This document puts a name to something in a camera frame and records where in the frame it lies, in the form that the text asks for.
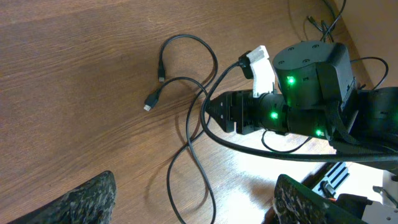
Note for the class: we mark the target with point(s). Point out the black speckled left gripper left finger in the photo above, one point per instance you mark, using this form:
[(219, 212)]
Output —
[(91, 202)]

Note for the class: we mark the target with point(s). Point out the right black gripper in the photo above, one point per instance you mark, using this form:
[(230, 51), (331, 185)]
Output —
[(237, 107)]

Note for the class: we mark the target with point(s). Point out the black speckled left gripper right finger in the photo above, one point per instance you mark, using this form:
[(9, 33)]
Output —
[(296, 203)]

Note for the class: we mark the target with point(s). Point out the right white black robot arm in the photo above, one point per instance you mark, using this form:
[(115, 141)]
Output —
[(309, 89)]

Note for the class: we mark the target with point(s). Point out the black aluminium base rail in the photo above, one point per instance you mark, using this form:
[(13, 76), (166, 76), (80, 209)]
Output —
[(329, 178)]

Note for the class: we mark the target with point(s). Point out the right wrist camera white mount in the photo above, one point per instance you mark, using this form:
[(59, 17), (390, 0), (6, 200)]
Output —
[(256, 66)]

